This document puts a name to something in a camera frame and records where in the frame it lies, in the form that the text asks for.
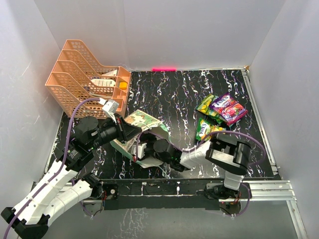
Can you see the green paper gift bag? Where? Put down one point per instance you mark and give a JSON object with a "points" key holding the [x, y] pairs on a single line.
{"points": [[152, 129]]}

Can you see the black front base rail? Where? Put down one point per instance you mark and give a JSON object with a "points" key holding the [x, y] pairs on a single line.
{"points": [[159, 194]]}

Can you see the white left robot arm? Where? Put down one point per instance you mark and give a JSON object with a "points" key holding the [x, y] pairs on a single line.
{"points": [[32, 217]]}

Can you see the orange plastic file organizer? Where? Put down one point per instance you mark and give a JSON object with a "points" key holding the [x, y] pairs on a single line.
{"points": [[70, 79]]}

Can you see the yellow small block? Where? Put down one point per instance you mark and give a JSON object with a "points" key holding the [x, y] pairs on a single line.
{"points": [[123, 85]]}

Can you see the green spring tea candy bag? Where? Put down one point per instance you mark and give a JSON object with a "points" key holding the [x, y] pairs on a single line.
{"points": [[204, 107]]}

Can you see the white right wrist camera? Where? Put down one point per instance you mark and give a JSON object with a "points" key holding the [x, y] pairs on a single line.
{"points": [[138, 151]]}

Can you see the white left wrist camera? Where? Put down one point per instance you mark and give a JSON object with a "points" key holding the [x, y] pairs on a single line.
{"points": [[110, 107]]}

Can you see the pink tape strip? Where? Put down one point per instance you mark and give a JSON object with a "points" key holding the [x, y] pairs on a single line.
{"points": [[165, 69]]}

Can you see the green Fox's candy bag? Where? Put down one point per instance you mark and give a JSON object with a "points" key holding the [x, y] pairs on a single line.
{"points": [[221, 120]]}

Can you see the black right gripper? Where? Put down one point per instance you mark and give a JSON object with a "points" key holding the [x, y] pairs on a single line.
{"points": [[148, 143]]}

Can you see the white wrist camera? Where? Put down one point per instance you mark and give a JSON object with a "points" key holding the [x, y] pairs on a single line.
{"points": [[110, 107], [138, 151]]}

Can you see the white labelled packet in organizer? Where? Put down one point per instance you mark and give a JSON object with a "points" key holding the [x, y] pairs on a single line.
{"points": [[104, 82]]}

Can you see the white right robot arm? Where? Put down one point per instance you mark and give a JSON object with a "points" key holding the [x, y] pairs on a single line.
{"points": [[223, 150]]}

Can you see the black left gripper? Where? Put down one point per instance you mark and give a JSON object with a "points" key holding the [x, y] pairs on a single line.
{"points": [[125, 130]]}

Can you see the purple Fox's berries candy bag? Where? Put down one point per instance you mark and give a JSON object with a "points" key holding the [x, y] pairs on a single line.
{"points": [[228, 108]]}

